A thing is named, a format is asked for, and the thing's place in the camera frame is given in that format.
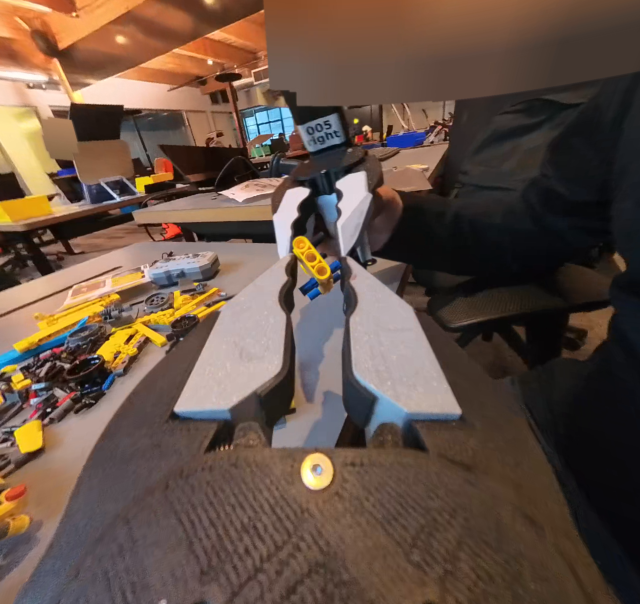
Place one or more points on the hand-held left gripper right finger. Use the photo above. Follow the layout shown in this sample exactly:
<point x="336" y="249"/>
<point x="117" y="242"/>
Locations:
<point x="395" y="359"/>

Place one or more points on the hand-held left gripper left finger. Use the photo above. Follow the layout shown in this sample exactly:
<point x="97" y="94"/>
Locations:
<point x="235" y="359"/>

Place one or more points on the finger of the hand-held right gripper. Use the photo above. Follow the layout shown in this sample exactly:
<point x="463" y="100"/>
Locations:
<point x="286" y="219"/>
<point x="355" y="204"/>

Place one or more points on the yellow brick panel with pins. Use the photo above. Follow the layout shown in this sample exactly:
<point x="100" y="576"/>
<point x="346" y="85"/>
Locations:
<point x="312" y="264"/>

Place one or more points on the person's right forearm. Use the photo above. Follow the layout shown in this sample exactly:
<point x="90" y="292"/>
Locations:
<point x="500" y="214"/>

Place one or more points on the grey desk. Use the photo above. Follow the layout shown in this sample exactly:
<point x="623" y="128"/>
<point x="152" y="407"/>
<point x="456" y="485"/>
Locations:
<point x="240" y="264"/>

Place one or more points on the person's right hand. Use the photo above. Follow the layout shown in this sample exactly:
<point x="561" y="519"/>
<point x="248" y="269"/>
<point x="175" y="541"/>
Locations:
<point x="387" y="214"/>

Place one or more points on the crumpled paper sheet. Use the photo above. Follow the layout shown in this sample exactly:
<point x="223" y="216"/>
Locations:
<point x="250" y="190"/>

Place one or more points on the black spoked wheel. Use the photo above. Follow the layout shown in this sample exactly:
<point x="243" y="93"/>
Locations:
<point x="185" y="325"/>

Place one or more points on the black office chair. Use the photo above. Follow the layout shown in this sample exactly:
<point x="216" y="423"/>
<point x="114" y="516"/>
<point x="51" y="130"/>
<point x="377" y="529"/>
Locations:
<point x="240" y="174"/>
<point x="500" y="304"/>

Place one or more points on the long grey table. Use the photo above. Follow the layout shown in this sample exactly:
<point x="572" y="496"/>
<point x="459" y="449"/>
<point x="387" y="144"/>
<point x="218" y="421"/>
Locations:
<point x="210" y="211"/>

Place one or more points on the blue plastic bin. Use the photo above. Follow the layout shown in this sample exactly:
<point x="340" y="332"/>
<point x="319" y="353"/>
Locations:
<point x="405" y="140"/>

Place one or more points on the grey spoked wheel hub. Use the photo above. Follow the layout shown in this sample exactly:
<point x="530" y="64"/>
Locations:
<point x="156" y="303"/>

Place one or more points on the grey battery box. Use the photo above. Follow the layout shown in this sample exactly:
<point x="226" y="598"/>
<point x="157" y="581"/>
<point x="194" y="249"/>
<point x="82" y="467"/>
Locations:
<point x="182" y="269"/>

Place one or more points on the orange object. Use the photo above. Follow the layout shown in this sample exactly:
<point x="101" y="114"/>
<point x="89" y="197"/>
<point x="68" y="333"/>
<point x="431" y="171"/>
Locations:
<point x="170" y="231"/>

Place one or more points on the yellow striped sticker sheet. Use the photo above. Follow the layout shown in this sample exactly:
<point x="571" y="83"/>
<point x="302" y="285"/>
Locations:
<point x="100" y="286"/>

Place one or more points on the pile of loose brick pieces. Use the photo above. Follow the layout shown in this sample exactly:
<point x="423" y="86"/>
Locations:
<point x="75" y="359"/>

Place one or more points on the brown cardboard sheet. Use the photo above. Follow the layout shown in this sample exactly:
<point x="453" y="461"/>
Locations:
<point x="105" y="161"/>

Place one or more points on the yellow plastic bin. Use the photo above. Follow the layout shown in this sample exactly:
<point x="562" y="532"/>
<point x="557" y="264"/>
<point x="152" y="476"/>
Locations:
<point x="25" y="209"/>

